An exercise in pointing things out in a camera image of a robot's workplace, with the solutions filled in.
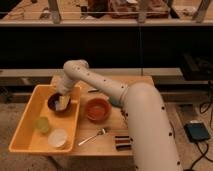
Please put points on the small pale towel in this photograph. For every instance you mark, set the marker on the small pale towel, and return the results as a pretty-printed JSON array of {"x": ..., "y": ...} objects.
[{"x": 62, "y": 103}]

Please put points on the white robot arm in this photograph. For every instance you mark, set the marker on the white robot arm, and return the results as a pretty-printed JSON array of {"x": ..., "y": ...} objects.
[{"x": 152, "y": 141}]

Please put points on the red bowl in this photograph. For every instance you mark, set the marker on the red bowl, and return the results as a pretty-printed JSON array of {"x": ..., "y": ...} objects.
[{"x": 97, "y": 109}]

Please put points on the dark purple bowl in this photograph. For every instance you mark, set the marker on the dark purple bowl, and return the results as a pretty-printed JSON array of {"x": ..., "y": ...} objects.
[{"x": 51, "y": 102}]

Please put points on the teal sponge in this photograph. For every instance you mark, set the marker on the teal sponge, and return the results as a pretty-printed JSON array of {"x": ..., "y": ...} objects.
[{"x": 114, "y": 102}]

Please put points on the metal fork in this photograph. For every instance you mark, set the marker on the metal fork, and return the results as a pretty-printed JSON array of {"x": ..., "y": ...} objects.
[{"x": 100, "y": 132}]

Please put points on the white cup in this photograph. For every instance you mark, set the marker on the white cup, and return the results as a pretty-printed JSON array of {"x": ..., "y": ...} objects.
[{"x": 58, "y": 138}]

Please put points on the green translucent cup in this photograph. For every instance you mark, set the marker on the green translucent cup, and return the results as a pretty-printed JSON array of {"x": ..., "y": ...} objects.
[{"x": 42, "y": 125}]

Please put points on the yellow plastic bin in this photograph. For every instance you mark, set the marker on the yellow plastic bin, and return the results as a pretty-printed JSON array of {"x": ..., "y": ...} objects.
[{"x": 27, "y": 139}]

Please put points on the black foot pedal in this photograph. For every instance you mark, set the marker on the black foot pedal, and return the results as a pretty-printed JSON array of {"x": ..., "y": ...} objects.
[{"x": 196, "y": 132}]

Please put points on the white handled utensil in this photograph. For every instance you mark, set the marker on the white handled utensil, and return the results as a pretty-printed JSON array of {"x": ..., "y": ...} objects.
[{"x": 93, "y": 90}]

